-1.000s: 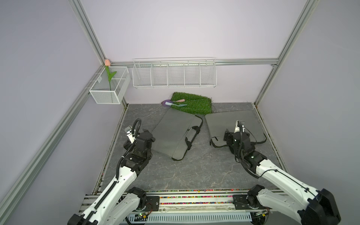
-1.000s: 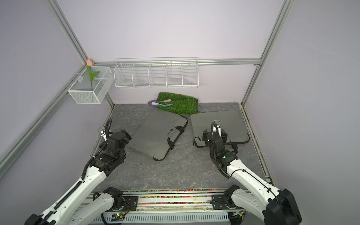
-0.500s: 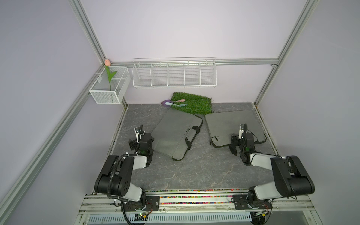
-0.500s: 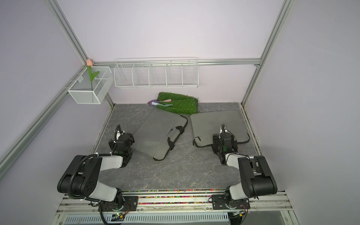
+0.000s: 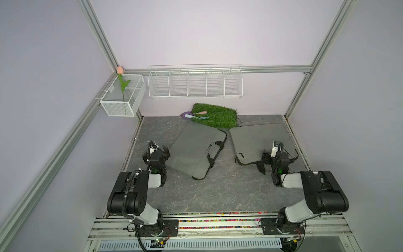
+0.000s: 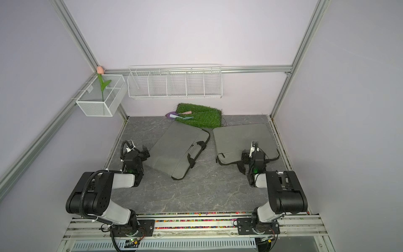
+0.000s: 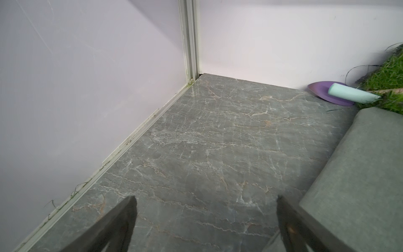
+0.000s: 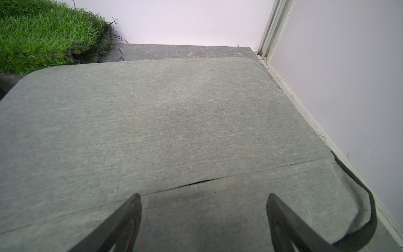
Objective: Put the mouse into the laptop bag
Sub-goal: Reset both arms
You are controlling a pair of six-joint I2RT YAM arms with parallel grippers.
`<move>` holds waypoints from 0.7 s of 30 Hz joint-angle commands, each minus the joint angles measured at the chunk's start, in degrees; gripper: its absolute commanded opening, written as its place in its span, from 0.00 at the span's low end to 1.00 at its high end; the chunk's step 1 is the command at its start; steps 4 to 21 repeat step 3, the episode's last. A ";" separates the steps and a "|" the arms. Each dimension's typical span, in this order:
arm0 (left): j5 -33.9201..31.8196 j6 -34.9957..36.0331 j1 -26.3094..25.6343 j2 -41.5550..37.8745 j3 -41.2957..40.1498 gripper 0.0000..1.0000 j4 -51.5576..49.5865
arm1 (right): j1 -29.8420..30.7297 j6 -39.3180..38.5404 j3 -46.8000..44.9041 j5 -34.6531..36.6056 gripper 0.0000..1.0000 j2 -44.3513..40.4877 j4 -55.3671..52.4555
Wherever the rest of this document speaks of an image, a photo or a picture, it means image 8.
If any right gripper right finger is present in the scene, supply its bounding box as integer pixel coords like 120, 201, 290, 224
266, 193, 337, 252

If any green artificial grass mat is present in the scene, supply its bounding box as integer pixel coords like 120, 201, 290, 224
1, 1, 114, 75

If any grey laptop bag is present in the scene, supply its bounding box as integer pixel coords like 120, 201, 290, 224
1, 58, 370, 252

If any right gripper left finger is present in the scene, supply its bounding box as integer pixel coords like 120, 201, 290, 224
70, 193, 142, 252

